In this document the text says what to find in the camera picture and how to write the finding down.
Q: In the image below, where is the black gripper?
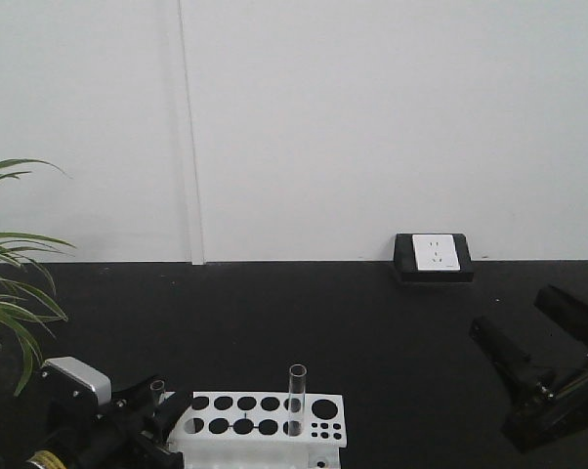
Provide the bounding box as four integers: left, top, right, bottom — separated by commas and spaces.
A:
49, 375, 193, 468
469, 285, 588, 452

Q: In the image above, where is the white power socket black base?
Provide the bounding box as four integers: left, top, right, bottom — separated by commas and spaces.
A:
393, 234, 474, 283

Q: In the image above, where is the green spider plant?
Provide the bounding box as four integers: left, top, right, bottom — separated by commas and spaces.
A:
0, 157, 77, 398

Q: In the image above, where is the clear glass test tube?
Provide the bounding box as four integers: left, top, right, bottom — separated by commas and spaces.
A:
149, 379, 165, 406

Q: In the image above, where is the white test tube rack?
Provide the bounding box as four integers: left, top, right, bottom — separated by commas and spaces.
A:
167, 391, 348, 468

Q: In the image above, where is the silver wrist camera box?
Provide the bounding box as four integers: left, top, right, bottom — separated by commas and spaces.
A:
41, 357, 112, 415

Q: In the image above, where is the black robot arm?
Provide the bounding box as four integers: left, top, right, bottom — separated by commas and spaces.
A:
14, 370, 192, 468

